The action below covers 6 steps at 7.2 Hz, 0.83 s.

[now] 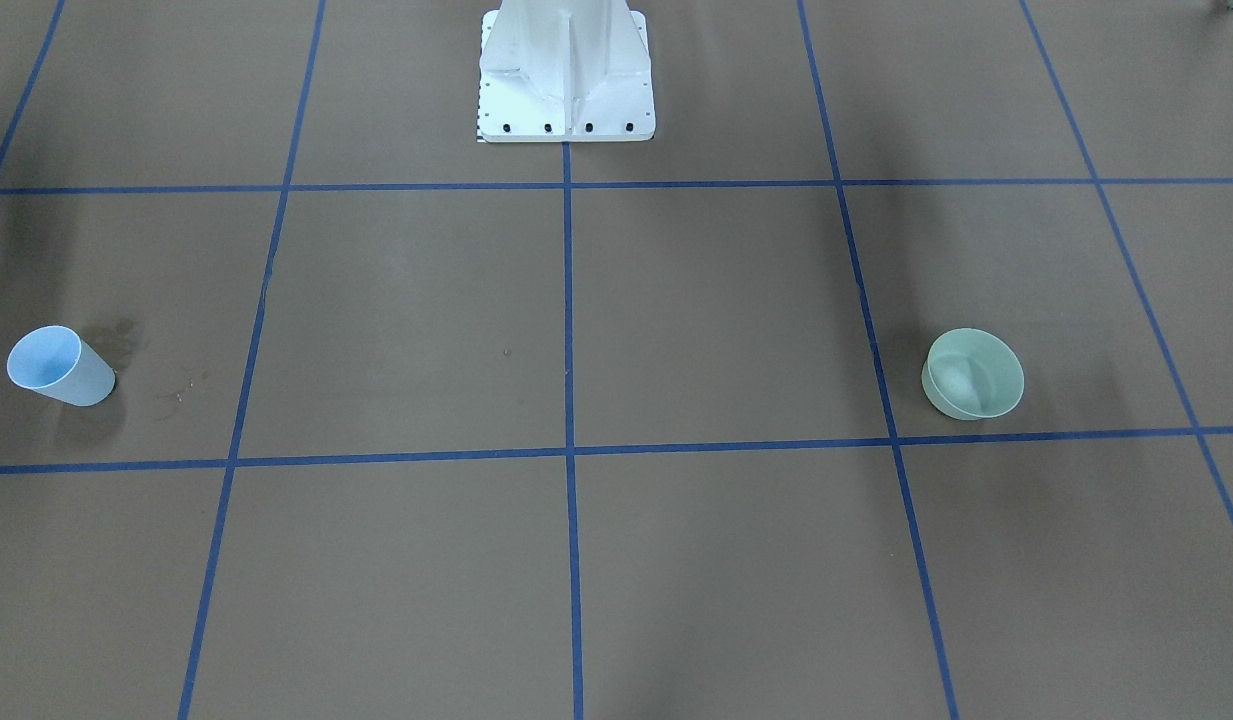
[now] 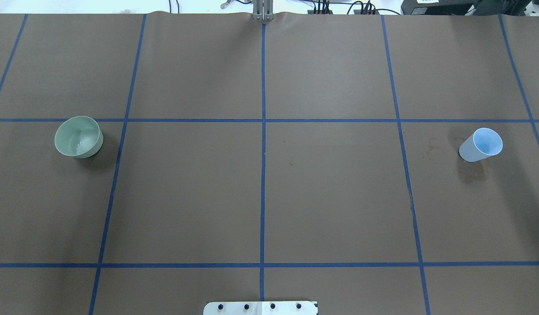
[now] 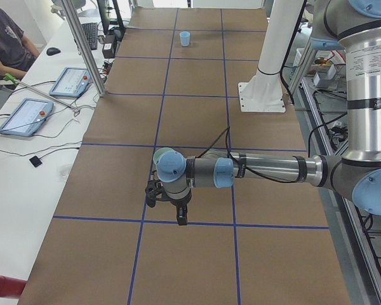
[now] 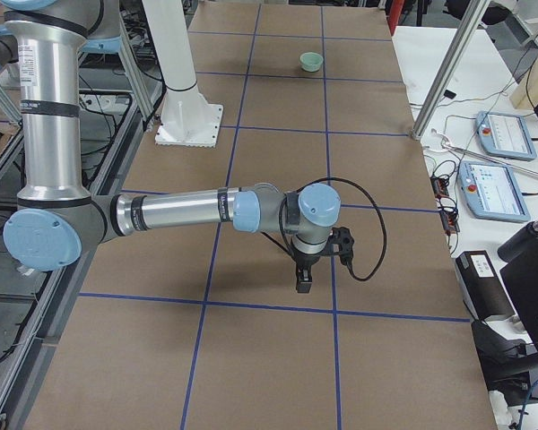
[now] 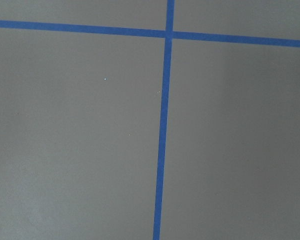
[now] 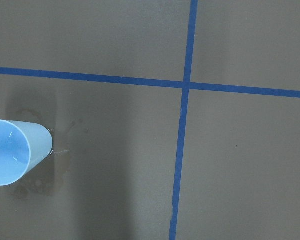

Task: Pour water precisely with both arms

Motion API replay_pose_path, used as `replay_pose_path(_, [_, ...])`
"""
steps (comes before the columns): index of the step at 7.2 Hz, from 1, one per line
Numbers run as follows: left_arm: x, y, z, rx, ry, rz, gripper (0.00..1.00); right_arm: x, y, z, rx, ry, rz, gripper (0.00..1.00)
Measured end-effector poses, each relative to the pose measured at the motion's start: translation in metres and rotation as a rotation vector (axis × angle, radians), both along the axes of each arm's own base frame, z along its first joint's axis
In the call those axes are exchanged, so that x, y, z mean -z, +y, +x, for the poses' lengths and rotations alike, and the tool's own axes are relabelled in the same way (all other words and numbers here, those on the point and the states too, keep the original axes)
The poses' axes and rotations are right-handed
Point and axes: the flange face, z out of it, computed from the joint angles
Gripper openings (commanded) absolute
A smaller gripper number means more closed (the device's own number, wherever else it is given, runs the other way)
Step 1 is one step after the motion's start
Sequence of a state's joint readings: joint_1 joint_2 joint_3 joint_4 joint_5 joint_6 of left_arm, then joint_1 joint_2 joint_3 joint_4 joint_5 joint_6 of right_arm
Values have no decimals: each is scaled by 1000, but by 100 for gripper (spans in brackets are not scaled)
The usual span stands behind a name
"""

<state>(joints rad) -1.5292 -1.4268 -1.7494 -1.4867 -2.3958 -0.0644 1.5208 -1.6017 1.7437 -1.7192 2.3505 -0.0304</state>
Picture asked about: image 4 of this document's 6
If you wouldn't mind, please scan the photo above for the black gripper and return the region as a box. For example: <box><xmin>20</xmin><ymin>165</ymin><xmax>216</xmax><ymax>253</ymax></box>
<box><xmin>291</xmin><ymin>244</ymin><xmax>325</xmax><ymax>293</ymax></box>

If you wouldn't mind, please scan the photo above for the green ceramic bowl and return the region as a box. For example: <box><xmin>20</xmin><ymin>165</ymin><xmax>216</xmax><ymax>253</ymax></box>
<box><xmin>299</xmin><ymin>52</ymin><xmax>324</xmax><ymax>73</ymax></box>

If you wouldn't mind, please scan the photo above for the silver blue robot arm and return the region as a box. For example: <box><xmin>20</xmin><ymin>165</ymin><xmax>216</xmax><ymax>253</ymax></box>
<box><xmin>3</xmin><ymin>1</ymin><xmax>341</xmax><ymax>293</ymax></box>

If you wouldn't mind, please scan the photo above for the black water bottle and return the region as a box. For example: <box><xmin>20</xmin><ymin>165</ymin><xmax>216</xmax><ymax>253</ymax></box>
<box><xmin>497</xmin><ymin>220</ymin><xmax>538</xmax><ymax>262</ymax></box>

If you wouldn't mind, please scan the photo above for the black orange usb hub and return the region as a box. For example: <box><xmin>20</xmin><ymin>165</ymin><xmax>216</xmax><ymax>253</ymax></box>
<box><xmin>430</xmin><ymin>175</ymin><xmax>460</xmax><ymax>237</ymax></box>

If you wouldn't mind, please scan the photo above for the black box white label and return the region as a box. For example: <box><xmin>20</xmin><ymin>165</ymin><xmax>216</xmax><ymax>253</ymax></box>
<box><xmin>455</xmin><ymin>251</ymin><xmax>515</xmax><ymax>322</ymax></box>

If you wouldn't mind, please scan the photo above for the near blue teach pendant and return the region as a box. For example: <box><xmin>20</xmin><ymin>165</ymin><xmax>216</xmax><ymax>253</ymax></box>
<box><xmin>458</xmin><ymin>161</ymin><xmax>531</xmax><ymax>223</ymax></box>

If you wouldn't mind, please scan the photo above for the blue teach pendant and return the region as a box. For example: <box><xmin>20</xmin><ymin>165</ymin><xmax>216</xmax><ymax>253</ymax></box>
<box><xmin>475</xmin><ymin>111</ymin><xmax>537</xmax><ymax>161</ymax></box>
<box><xmin>458</xmin><ymin>161</ymin><xmax>531</xmax><ymax>223</ymax></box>

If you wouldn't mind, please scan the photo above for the black computer monitor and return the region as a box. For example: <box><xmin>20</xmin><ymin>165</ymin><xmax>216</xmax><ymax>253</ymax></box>
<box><xmin>500</xmin><ymin>241</ymin><xmax>538</xmax><ymax>349</ymax></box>

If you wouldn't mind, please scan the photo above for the far blue teach pendant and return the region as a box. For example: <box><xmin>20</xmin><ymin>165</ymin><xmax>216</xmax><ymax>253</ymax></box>
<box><xmin>475</xmin><ymin>111</ymin><xmax>537</xmax><ymax>161</ymax></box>

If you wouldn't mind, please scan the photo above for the long metal rod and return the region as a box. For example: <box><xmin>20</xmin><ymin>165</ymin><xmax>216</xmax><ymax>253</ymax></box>
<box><xmin>441</xmin><ymin>141</ymin><xmax>538</xmax><ymax>179</ymax></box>

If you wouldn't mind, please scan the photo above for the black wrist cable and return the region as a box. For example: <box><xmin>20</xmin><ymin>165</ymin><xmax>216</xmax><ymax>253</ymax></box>
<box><xmin>313</xmin><ymin>177</ymin><xmax>389</xmax><ymax>282</ymax></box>

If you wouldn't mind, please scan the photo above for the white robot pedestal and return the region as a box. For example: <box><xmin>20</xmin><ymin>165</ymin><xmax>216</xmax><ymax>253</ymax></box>
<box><xmin>143</xmin><ymin>0</ymin><xmax>223</xmax><ymax>148</ymax></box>

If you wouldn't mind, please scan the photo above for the aluminium frame post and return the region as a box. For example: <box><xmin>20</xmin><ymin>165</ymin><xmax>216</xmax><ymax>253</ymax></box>
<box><xmin>411</xmin><ymin>0</ymin><xmax>490</xmax><ymax>141</ymax></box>

